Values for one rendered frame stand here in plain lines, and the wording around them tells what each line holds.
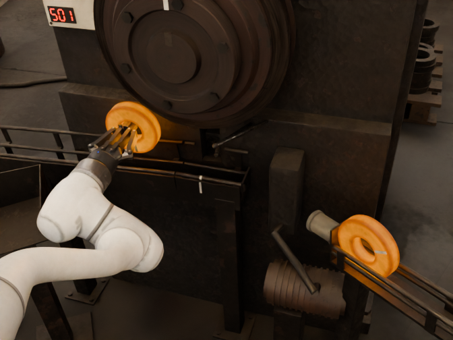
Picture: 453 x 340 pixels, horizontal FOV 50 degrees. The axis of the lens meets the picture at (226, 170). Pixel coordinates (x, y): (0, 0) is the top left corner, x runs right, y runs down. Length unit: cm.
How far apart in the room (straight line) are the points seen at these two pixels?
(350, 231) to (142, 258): 49
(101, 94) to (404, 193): 155
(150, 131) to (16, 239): 48
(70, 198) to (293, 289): 62
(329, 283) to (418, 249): 94
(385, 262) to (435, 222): 123
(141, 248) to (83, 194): 18
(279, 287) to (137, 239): 44
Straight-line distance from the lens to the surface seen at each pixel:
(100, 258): 98
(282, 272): 135
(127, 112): 134
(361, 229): 115
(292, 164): 125
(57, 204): 112
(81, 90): 153
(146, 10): 105
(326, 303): 134
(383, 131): 128
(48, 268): 87
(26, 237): 148
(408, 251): 221
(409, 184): 253
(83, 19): 142
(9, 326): 69
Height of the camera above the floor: 157
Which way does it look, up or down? 39 degrees down
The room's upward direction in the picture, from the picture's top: 3 degrees counter-clockwise
